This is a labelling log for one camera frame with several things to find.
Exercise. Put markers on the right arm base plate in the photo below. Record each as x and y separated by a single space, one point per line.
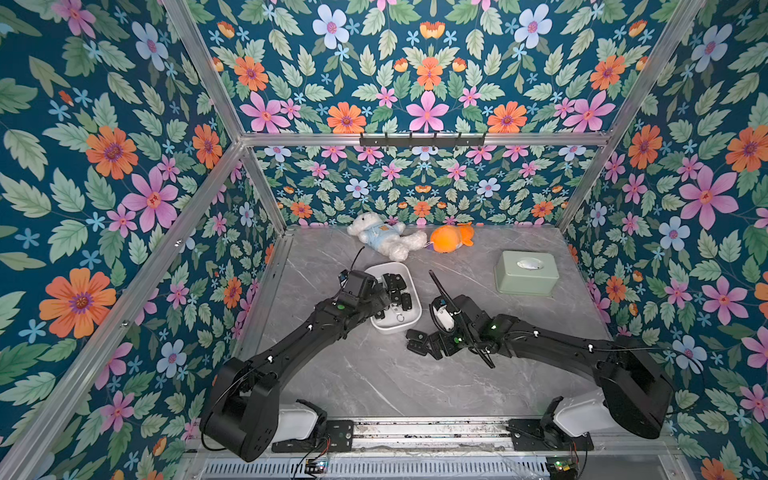
528 433

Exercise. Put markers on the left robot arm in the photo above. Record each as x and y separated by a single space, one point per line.
242 410

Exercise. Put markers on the white plush bear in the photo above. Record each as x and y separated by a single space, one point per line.
386 239

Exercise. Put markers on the black key pair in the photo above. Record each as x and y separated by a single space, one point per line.
406 303

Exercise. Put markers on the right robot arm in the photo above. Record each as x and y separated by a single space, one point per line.
632 391

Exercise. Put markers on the white storage tray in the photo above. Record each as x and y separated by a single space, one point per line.
386 325

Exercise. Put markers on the black flip key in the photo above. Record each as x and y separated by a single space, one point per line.
394 282

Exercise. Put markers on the green tissue box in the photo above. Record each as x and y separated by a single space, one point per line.
526 273

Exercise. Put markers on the black wall hook rail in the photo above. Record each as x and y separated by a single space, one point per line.
439 140

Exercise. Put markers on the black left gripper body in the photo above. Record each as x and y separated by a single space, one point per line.
372 304

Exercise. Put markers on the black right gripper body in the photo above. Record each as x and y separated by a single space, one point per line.
437 339

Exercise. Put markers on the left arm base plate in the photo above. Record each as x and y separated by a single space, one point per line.
333 435

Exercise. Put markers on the orange plush fish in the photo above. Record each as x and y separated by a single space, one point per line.
449 238

